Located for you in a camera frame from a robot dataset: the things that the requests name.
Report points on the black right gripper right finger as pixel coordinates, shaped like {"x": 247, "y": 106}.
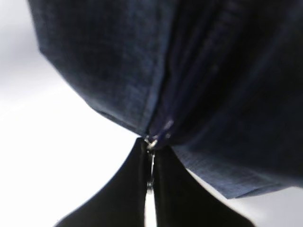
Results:
{"x": 180, "y": 201}

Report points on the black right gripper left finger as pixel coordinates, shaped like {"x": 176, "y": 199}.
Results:
{"x": 121, "y": 202}

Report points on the navy blue lunch bag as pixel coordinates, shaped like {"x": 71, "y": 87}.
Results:
{"x": 220, "y": 81}

